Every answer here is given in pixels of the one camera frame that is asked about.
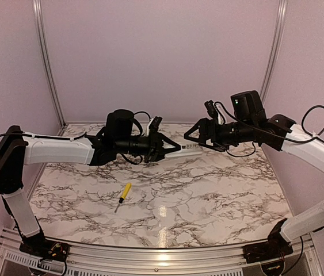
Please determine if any aluminium corner post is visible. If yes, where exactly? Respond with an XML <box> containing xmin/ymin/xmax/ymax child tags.
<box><xmin>260</xmin><ymin>0</ymin><xmax>288</xmax><ymax>102</ymax></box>
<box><xmin>32</xmin><ymin>0</ymin><xmax>66</xmax><ymax>128</ymax></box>

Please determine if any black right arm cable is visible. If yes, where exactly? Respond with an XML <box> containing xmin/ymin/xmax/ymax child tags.
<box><xmin>301</xmin><ymin>105</ymin><xmax>324</xmax><ymax>153</ymax></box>

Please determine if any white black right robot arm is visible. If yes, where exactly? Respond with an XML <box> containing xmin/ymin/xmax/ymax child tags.
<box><xmin>184</xmin><ymin>113</ymin><xmax>324</xmax><ymax>258</ymax></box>

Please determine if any yellow handled screwdriver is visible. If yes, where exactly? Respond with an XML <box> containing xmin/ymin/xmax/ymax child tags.
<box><xmin>115</xmin><ymin>182</ymin><xmax>132</xmax><ymax>213</ymax></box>

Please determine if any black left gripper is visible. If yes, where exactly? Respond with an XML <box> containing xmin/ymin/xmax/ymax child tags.
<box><xmin>116</xmin><ymin>128</ymin><xmax>181</xmax><ymax>163</ymax></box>

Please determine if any aluminium right corner post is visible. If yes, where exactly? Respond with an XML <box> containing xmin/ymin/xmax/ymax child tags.
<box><xmin>260</xmin><ymin>0</ymin><xmax>288</xmax><ymax>102</ymax></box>

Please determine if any aluminium front frame rail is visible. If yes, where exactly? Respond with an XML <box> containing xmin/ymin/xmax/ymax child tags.
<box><xmin>0</xmin><ymin>229</ymin><xmax>323</xmax><ymax>275</ymax></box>

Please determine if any aluminium left corner post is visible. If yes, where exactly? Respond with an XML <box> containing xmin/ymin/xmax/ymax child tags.
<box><xmin>32</xmin><ymin>0</ymin><xmax>66</xmax><ymax>128</ymax></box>

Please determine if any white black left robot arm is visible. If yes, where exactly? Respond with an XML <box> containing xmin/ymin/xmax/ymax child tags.
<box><xmin>0</xmin><ymin>109</ymin><xmax>201</xmax><ymax>261</ymax></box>

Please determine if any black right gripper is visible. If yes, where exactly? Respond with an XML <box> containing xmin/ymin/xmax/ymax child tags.
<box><xmin>184</xmin><ymin>118</ymin><xmax>256</xmax><ymax>152</ymax></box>

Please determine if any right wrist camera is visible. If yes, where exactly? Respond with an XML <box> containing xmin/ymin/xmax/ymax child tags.
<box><xmin>204</xmin><ymin>100</ymin><xmax>226</xmax><ymax>125</ymax></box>

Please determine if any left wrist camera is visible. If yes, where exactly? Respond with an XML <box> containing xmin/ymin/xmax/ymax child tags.
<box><xmin>145</xmin><ymin>116</ymin><xmax>162</xmax><ymax>136</ymax></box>

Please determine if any white remote control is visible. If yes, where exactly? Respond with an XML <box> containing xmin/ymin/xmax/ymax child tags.
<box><xmin>178</xmin><ymin>143</ymin><xmax>203</xmax><ymax>158</ymax></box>

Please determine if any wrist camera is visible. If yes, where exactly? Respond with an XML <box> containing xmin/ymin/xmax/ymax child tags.
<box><xmin>204</xmin><ymin>100</ymin><xmax>226</xmax><ymax>125</ymax></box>
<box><xmin>145</xmin><ymin>116</ymin><xmax>162</xmax><ymax>136</ymax></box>

